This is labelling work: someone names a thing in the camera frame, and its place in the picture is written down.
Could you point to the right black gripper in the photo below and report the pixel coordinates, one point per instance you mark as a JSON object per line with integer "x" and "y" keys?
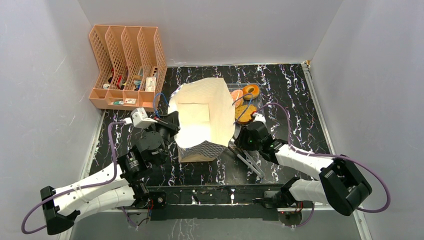
{"x": 241, "y": 136}

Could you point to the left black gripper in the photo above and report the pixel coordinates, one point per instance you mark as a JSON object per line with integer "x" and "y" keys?
{"x": 170, "y": 121}

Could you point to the fake crusted bread slice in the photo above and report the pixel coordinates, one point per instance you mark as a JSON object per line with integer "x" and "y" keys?
{"x": 243, "y": 114}

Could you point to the orange fake donut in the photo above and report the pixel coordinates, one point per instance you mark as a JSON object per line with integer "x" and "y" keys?
{"x": 250, "y": 92}

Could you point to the blue checkered paper bag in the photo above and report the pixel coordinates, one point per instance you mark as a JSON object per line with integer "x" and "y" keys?
{"x": 206, "y": 119}

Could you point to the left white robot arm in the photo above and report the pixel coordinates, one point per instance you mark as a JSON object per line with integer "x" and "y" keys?
{"x": 120, "y": 184}

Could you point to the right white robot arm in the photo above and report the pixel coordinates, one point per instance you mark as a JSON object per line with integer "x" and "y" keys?
{"x": 335, "y": 181}

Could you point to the clear plastic tray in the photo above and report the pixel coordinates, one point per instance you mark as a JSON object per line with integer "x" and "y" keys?
{"x": 256, "y": 102}

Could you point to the small white card box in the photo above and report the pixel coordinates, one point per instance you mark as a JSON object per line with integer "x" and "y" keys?
{"x": 130, "y": 101}

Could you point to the green white glue tube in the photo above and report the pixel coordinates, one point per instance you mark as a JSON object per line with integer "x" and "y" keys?
{"x": 118, "y": 103}

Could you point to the white stapler box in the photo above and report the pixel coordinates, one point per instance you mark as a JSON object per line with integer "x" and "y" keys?
{"x": 150, "y": 84}

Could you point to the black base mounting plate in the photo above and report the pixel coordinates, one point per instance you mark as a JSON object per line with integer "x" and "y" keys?
{"x": 215, "y": 202}

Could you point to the red small box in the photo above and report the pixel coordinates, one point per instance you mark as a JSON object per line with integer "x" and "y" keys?
{"x": 119, "y": 82}

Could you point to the peach plastic file organizer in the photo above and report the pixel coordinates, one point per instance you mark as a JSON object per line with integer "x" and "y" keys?
{"x": 136, "y": 53}

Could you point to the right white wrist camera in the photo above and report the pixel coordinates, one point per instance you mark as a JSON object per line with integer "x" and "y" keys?
{"x": 258, "y": 117}

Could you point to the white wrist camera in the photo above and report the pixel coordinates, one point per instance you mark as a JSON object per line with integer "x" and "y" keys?
{"x": 140, "y": 118}
{"x": 258, "y": 117}

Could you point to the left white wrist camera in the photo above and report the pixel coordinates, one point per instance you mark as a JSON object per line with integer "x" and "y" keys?
{"x": 140, "y": 118}

